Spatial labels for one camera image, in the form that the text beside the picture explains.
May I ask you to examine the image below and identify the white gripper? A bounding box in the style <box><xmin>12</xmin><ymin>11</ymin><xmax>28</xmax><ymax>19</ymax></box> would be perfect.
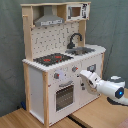
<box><xmin>80</xmin><ymin>70</ymin><xmax>101</xmax><ymax>92</ymax></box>

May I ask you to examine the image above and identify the white oven door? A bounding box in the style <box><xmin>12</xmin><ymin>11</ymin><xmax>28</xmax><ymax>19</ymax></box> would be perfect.
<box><xmin>49</xmin><ymin>80</ymin><xmax>79</xmax><ymax>125</ymax></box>

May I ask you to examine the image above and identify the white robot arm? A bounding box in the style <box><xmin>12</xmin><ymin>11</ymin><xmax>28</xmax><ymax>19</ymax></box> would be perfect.
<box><xmin>80</xmin><ymin>70</ymin><xmax>128</xmax><ymax>107</ymax></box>

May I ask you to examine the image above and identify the wooden toy kitchen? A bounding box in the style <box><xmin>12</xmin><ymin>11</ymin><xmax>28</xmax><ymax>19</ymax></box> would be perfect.
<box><xmin>22</xmin><ymin>2</ymin><xmax>105</xmax><ymax>128</ymax></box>

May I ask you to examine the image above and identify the right red oven knob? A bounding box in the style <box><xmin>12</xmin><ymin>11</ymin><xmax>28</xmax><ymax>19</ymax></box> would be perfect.
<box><xmin>72</xmin><ymin>66</ymin><xmax>78</xmax><ymax>72</ymax></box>

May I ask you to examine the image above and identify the red oven knob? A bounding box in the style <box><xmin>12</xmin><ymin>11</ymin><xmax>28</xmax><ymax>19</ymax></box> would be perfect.
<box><xmin>72</xmin><ymin>66</ymin><xmax>78</xmax><ymax>72</ymax></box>
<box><xmin>54</xmin><ymin>73</ymin><xmax>60</xmax><ymax>79</ymax></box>

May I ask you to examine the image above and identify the grey toy sink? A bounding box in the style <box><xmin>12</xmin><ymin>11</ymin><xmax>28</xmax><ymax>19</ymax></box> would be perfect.
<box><xmin>65</xmin><ymin>47</ymin><xmax>95</xmax><ymax>56</ymax></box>

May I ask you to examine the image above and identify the left red oven knob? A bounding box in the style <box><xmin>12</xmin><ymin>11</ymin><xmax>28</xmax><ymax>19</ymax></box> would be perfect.
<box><xmin>54</xmin><ymin>73</ymin><xmax>60</xmax><ymax>79</ymax></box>

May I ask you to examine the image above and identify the black toy faucet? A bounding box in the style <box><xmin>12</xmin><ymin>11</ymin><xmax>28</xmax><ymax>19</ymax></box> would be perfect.
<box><xmin>66</xmin><ymin>32</ymin><xmax>83</xmax><ymax>50</ymax></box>

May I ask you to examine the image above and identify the black toy stovetop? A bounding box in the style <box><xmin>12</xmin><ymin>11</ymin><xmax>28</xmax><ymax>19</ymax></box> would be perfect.
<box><xmin>34</xmin><ymin>53</ymin><xmax>70</xmax><ymax>66</ymax></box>

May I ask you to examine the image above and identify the toy microwave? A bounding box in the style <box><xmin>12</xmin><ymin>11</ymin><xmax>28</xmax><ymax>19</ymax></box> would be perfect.
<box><xmin>67</xmin><ymin>3</ymin><xmax>89</xmax><ymax>21</ymax></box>

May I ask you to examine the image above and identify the grey range hood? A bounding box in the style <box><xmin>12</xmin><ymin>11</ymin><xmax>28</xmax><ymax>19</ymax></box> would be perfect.
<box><xmin>35</xmin><ymin>6</ymin><xmax>64</xmax><ymax>27</ymax></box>

